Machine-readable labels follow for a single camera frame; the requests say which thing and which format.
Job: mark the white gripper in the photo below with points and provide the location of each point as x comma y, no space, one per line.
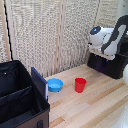
101,54

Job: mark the blue plastic bowl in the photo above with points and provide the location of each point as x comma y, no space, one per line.
55,85

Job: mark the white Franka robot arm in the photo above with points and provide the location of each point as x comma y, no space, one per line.
110,38

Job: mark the red plastic cup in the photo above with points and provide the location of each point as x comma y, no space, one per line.
80,85

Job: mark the blue flat board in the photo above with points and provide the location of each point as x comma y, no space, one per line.
39,82

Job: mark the woven rattan folding screen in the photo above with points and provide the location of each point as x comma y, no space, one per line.
33,30

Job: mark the black fabric storage box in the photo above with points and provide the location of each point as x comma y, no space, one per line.
18,96

